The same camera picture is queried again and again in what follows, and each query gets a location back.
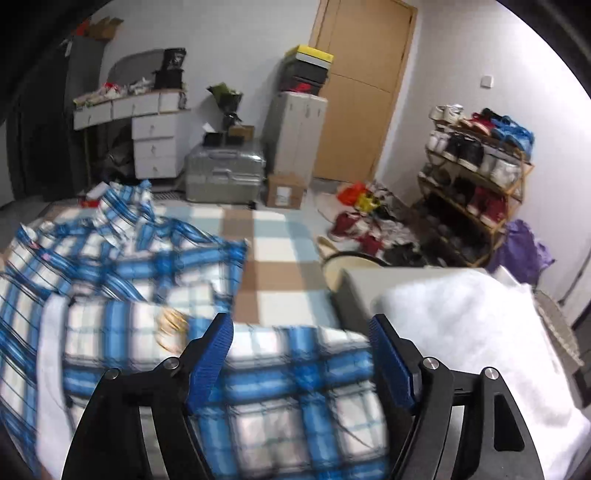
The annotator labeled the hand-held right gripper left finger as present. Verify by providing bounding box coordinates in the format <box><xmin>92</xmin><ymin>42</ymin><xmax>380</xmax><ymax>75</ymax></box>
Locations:
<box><xmin>62</xmin><ymin>312</ymin><xmax>235</xmax><ymax>480</ymax></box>

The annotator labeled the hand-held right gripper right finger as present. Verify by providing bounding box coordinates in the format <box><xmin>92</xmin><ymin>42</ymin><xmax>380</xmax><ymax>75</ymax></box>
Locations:
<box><xmin>368</xmin><ymin>314</ymin><xmax>546</xmax><ymax>480</ymax></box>

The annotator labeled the blue plaid shirt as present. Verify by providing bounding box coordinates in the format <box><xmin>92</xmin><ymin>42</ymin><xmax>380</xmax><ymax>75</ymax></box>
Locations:
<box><xmin>0</xmin><ymin>180</ymin><xmax>407</xmax><ymax>480</ymax></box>

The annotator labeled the white pillow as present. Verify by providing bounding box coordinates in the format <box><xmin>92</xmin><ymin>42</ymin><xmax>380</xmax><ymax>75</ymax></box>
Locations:
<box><xmin>372</xmin><ymin>268</ymin><xmax>591</xmax><ymax>480</ymax></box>

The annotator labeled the round cream basket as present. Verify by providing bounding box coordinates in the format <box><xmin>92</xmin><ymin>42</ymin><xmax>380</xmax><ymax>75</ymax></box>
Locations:
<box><xmin>318</xmin><ymin>235</ymin><xmax>386</xmax><ymax>296</ymax></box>

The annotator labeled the checkered blanket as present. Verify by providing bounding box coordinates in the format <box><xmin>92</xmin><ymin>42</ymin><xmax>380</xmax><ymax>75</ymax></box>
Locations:
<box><xmin>46</xmin><ymin>198</ymin><xmax>342</xmax><ymax>328</ymax></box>

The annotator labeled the pile of loose shoes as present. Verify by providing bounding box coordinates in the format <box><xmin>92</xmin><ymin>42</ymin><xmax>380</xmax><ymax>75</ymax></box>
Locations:
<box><xmin>328</xmin><ymin>180</ymin><xmax>444</xmax><ymax>268</ymax></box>

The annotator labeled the purple bag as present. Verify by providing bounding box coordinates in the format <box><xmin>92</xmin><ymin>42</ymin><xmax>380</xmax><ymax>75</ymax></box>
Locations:
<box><xmin>487</xmin><ymin>219</ymin><xmax>555</xmax><ymax>278</ymax></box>

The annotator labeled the orange plastic bag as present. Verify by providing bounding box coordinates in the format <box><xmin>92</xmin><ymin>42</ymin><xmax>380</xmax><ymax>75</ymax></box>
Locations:
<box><xmin>337</xmin><ymin>181</ymin><xmax>370</xmax><ymax>206</ymax></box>

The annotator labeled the taped cardboard box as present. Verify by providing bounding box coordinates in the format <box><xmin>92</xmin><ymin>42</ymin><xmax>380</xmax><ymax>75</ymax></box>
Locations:
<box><xmin>265</xmin><ymin>173</ymin><xmax>308</xmax><ymax>209</ymax></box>

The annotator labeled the silver suitcase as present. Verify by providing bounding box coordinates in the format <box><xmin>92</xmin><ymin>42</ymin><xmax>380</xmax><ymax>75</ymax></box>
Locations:
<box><xmin>185</xmin><ymin>141</ymin><xmax>267</xmax><ymax>206</ymax></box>

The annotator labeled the wooden shoe rack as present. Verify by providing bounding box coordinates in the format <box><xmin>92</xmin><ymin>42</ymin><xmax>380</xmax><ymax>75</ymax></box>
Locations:
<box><xmin>418</xmin><ymin>117</ymin><xmax>534</xmax><ymax>268</ymax></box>

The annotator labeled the dark brown bag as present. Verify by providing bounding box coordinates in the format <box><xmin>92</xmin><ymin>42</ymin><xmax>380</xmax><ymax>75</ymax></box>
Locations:
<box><xmin>102</xmin><ymin>141</ymin><xmax>136</xmax><ymax>183</ymax></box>

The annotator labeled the shoe rack with shoes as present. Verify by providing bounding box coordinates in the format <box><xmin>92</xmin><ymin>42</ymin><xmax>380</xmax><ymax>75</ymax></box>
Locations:
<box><xmin>427</xmin><ymin>104</ymin><xmax>536</xmax><ymax>222</ymax></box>

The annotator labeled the white desk with drawers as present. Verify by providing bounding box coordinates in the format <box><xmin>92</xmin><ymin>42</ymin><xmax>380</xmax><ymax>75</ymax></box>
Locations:
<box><xmin>73</xmin><ymin>90</ymin><xmax>190</xmax><ymax>178</ymax></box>

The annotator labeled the white cabinet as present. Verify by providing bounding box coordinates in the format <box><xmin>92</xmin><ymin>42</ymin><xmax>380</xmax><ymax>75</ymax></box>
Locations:
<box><xmin>262</xmin><ymin>91</ymin><xmax>328</xmax><ymax>178</ymax></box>

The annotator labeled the dark flower bouquet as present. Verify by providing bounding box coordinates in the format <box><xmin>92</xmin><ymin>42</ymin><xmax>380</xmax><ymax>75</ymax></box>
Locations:
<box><xmin>206</xmin><ymin>82</ymin><xmax>244</xmax><ymax>134</ymax></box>

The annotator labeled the wooden door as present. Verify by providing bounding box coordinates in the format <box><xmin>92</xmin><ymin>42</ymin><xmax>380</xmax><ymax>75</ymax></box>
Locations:
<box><xmin>309</xmin><ymin>0</ymin><xmax>419</xmax><ymax>183</ymax></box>

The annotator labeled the black wardrobe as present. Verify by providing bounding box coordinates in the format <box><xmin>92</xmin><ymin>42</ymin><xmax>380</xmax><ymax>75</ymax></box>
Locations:
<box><xmin>9</xmin><ymin>34</ymin><xmax>112</xmax><ymax>201</ymax></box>

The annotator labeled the desk clutter pile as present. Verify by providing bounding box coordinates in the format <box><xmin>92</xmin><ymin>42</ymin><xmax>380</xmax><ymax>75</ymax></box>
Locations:
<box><xmin>74</xmin><ymin>76</ymin><xmax>160</xmax><ymax>107</ymax></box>

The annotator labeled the black red shoe box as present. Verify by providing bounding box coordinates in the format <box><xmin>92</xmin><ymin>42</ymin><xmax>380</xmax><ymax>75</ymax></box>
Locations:
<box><xmin>279</xmin><ymin>76</ymin><xmax>326</xmax><ymax>97</ymax></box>

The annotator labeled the arched mirror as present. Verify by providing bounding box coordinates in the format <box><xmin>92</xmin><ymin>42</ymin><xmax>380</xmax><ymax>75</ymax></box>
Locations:
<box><xmin>113</xmin><ymin>50</ymin><xmax>167</xmax><ymax>84</ymax></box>

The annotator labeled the yellow lid shoe box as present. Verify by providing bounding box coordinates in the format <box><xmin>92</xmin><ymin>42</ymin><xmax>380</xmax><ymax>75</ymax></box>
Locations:
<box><xmin>284</xmin><ymin>45</ymin><xmax>334</xmax><ymax>65</ymax></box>

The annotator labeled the small open cardboard box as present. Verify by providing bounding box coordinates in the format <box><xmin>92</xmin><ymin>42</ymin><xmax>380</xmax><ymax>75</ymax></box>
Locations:
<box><xmin>85</xmin><ymin>16</ymin><xmax>124</xmax><ymax>41</ymax></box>

